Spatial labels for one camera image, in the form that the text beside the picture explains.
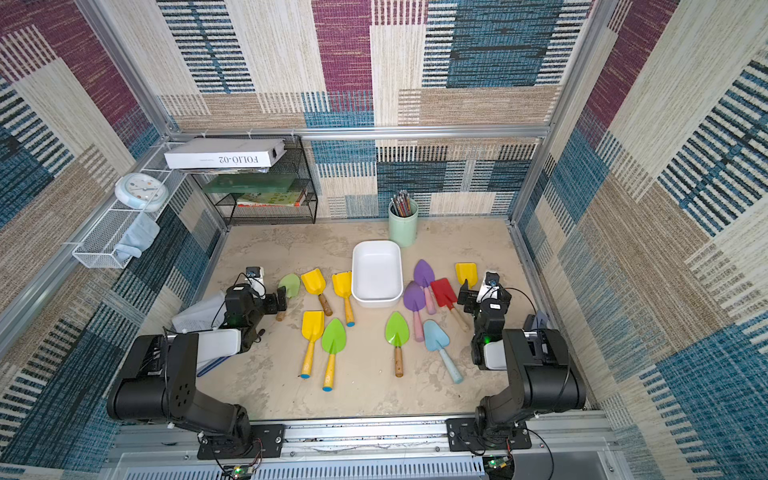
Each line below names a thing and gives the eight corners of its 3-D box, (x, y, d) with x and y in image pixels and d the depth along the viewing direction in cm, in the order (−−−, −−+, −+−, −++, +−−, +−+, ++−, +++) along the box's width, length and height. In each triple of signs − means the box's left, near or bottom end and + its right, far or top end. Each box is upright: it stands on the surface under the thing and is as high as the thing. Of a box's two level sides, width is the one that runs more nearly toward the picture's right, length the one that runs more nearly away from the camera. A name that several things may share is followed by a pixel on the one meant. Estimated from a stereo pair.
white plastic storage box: (349, 308, 98) (347, 299, 94) (354, 250, 113) (353, 240, 109) (403, 308, 98) (403, 299, 93) (401, 250, 113) (401, 240, 109)
